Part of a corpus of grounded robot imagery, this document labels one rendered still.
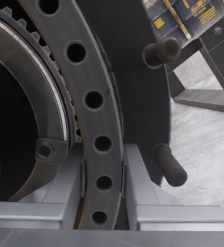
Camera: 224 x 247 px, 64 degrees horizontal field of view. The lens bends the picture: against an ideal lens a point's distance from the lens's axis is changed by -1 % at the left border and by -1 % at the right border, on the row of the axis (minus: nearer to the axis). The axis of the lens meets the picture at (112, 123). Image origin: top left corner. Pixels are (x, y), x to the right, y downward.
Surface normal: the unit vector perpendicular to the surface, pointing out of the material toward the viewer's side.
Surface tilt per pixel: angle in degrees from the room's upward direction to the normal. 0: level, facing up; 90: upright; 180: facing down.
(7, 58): 90
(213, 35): 90
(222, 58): 90
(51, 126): 90
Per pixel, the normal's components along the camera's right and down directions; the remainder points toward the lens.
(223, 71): 0.08, 0.19
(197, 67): -0.34, 0.49
